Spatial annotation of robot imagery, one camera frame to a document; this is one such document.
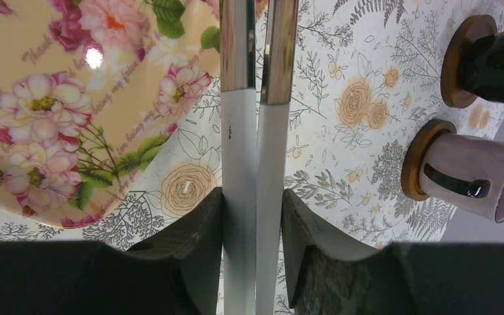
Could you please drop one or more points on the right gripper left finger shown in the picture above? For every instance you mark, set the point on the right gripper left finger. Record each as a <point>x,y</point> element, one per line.
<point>179,267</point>

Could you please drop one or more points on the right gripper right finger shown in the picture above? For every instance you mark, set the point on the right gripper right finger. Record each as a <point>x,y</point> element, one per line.
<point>327,271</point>

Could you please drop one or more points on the metal tongs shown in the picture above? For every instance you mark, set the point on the metal tongs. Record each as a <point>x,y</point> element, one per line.
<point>254,125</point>

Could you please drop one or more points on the brown wooden saucer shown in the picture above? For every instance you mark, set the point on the brown wooden saucer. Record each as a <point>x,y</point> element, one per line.
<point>419,146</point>
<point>470,30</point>

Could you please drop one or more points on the purple mug black handle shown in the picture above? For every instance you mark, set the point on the purple mug black handle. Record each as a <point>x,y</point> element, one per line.
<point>468,172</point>

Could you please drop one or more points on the floral dessert tray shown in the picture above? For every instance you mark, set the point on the floral dessert tray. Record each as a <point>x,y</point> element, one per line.
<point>90,91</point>

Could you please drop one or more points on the black mug white inside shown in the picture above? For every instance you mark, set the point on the black mug white inside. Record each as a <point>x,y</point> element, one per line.
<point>482,68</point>

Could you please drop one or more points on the floral tablecloth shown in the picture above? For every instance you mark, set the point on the floral tablecloth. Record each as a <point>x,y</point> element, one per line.
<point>366,78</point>

